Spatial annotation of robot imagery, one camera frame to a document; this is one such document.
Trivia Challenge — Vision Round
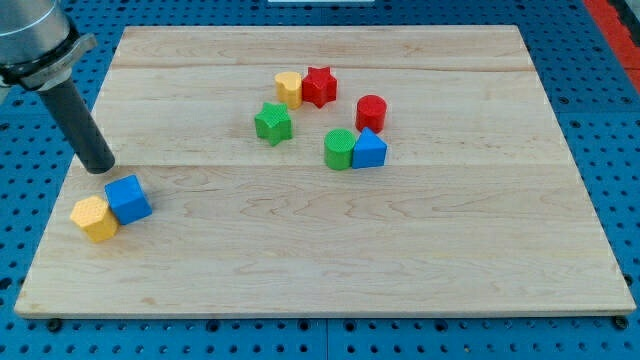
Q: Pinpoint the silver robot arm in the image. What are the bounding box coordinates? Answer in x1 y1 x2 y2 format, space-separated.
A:
1 0 97 91

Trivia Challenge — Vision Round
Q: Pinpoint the green star block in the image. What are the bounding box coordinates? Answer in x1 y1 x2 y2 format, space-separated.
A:
254 102 293 146

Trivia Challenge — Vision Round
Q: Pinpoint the red star block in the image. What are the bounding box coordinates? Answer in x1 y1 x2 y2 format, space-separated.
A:
302 67 338 108

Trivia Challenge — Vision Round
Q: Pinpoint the green cylinder block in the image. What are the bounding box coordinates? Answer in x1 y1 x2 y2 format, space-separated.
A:
324 128 356 170

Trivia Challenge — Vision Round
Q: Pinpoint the blue triangle block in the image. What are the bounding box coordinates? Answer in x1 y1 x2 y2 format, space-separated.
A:
352 127 388 169

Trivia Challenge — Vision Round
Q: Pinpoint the red cylinder block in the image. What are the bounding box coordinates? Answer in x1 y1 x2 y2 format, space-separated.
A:
355 94 387 133

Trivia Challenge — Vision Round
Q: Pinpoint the yellow heart block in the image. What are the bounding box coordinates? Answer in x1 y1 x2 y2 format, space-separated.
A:
274 71 302 109

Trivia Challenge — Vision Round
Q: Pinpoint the light wooden board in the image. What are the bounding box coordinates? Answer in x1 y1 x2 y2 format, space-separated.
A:
15 25 636 319

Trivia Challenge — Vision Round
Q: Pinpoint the blue cube block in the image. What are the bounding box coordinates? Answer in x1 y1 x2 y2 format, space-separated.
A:
104 174 152 225

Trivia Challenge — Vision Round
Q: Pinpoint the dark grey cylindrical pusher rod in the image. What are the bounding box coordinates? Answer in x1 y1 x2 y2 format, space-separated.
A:
38 78 115 174

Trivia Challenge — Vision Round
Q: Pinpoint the yellow hexagon block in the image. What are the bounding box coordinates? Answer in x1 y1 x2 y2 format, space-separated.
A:
69 196 120 243

